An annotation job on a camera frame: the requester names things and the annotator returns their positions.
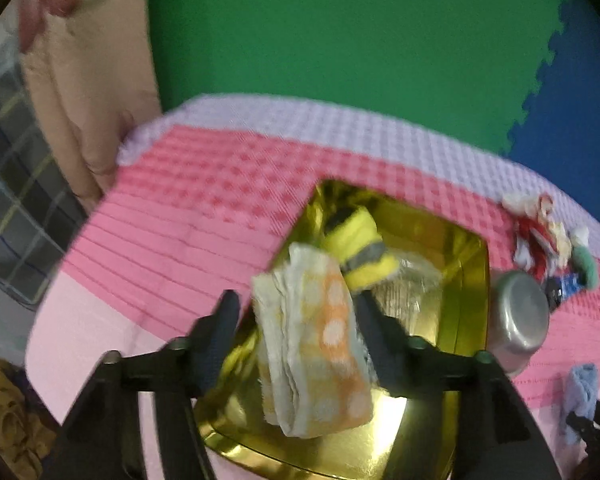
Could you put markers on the orange dotted towel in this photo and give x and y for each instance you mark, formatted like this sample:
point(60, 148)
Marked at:
point(320, 340)

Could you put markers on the pink striped blanket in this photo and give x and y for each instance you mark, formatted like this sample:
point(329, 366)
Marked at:
point(205, 200)

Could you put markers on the yellow brown cloth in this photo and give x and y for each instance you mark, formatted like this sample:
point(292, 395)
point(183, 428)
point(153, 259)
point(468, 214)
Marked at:
point(10, 410)

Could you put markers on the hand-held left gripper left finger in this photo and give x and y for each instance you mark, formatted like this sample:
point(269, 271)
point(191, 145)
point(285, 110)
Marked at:
point(224, 322)

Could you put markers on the small blue toy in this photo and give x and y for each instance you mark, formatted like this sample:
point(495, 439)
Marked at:
point(570, 282)

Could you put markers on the green and white soft toy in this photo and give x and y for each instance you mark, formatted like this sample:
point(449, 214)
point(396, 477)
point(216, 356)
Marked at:
point(587, 265)

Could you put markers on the light blue cloth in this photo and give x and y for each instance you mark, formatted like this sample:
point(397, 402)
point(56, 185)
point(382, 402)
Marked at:
point(580, 390)

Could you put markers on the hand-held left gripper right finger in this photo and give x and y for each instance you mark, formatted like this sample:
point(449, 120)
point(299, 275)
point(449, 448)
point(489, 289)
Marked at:
point(372, 325)

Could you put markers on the grey plaid cloth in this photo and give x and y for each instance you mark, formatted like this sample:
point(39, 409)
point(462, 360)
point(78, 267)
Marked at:
point(20, 200)

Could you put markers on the green foam mat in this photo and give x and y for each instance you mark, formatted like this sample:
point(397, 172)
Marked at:
point(330, 35)

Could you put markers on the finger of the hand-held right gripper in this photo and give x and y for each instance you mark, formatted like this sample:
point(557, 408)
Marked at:
point(587, 425)

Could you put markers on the yellow and grey sock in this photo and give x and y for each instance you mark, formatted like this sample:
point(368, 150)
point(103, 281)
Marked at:
point(360, 245)

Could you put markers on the clear plastic wrap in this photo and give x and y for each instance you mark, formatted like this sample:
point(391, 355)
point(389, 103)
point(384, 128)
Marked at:
point(410, 285)

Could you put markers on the blue foam mat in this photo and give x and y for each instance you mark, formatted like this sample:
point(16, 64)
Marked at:
point(580, 110)

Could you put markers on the beige cushion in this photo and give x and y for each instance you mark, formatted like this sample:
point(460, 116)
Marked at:
point(95, 85)

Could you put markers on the metal bowl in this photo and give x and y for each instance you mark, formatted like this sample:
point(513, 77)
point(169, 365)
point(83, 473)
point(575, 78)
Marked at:
point(520, 315)

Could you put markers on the red and gold box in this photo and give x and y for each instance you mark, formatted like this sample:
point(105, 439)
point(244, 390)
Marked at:
point(430, 245)

